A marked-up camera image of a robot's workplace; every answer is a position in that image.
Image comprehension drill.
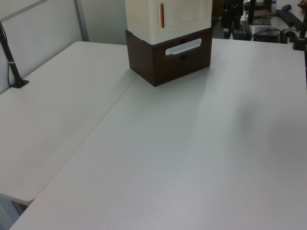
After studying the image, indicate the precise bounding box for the black keyboard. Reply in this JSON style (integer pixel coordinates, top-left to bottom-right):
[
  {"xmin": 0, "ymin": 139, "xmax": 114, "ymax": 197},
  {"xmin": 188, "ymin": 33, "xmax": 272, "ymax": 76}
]
[{"xmin": 275, "ymin": 9, "xmax": 304, "ymax": 27}]

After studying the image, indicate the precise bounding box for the cream cabinet door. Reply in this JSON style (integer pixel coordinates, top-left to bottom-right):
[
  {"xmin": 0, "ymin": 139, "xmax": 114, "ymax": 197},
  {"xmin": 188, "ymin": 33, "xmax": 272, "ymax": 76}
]
[{"xmin": 157, "ymin": 0, "xmax": 212, "ymax": 34}]

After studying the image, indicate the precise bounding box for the dark brown drawer front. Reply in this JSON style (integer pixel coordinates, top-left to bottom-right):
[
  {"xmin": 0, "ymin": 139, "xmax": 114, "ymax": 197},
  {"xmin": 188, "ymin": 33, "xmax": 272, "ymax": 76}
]
[{"xmin": 152, "ymin": 29, "xmax": 213, "ymax": 87}]

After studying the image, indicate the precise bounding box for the thin black stand cable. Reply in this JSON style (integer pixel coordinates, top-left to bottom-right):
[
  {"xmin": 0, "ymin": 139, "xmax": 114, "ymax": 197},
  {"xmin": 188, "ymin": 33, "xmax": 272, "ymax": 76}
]
[{"xmin": 5, "ymin": 62, "xmax": 12, "ymax": 87}]

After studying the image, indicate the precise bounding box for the orange door handle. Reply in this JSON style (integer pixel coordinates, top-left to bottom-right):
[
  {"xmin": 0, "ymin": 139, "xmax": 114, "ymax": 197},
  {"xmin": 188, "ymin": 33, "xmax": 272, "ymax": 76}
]
[{"xmin": 159, "ymin": 2, "xmax": 165, "ymax": 28}]

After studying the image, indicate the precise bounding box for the black clamp stand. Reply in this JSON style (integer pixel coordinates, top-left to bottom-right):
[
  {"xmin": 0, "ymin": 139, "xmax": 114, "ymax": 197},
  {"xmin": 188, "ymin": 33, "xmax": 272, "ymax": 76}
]
[{"xmin": 291, "ymin": 0, "xmax": 307, "ymax": 51}]

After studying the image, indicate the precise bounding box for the black desktop equipment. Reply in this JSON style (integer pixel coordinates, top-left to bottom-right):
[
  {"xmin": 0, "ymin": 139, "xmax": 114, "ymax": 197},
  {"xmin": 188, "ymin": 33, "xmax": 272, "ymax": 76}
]
[{"xmin": 220, "ymin": 0, "xmax": 243, "ymax": 33}]

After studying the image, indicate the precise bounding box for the dark brown desk mat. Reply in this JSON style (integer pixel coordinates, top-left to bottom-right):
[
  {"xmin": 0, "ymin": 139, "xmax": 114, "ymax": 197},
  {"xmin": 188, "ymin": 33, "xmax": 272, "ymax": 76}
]
[{"xmin": 253, "ymin": 17, "xmax": 272, "ymax": 27}]

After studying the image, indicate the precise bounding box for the cream plastic cabinet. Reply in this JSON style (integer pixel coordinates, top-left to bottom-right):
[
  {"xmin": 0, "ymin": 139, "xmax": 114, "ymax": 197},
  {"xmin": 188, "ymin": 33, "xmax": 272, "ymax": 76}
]
[{"xmin": 125, "ymin": 0, "xmax": 213, "ymax": 46}]

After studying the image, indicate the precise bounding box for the black camera stand pole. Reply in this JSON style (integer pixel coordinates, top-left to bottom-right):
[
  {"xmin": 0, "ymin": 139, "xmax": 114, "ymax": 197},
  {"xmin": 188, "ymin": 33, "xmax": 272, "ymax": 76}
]
[{"xmin": 0, "ymin": 20, "xmax": 30, "ymax": 89}]

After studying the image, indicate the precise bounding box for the white drawer handle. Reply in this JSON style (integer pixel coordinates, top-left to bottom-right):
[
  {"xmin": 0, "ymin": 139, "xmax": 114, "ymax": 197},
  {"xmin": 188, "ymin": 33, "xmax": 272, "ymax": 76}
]
[{"xmin": 165, "ymin": 38, "xmax": 202, "ymax": 56}]

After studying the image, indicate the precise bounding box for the dark brown wooden drawer box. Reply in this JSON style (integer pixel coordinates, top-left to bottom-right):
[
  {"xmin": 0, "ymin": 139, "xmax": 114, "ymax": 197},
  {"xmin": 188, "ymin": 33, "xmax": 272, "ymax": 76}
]
[{"xmin": 125, "ymin": 26, "xmax": 213, "ymax": 87}]

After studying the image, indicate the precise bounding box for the black box with cables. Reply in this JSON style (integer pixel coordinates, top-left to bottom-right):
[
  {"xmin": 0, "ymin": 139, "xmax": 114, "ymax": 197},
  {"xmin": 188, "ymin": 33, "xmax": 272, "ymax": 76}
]
[{"xmin": 251, "ymin": 25, "xmax": 282, "ymax": 44}]

